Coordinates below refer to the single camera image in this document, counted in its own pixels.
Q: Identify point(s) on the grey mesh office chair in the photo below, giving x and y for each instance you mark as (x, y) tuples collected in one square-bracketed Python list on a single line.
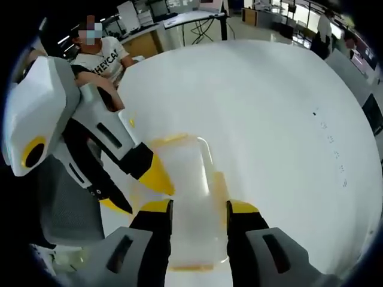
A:
[(66, 209)]

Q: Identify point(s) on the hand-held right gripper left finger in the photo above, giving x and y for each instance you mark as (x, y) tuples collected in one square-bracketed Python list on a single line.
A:
[(140, 239)]

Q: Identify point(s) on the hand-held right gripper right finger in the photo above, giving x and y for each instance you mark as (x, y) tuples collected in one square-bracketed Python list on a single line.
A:
[(260, 248)]

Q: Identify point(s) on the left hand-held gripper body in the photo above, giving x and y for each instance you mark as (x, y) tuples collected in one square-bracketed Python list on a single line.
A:
[(36, 107)]

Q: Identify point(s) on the clear box with plastic buckle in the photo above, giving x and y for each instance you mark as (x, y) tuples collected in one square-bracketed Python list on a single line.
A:
[(191, 167)]

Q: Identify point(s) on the white standing desk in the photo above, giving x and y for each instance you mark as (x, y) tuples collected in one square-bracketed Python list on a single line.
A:
[(191, 19)]

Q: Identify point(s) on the wooden cabinet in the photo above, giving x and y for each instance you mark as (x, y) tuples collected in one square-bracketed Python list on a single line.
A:
[(143, 42)]

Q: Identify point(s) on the black office chair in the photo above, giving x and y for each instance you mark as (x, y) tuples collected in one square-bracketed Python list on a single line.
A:
[(374, 115)]

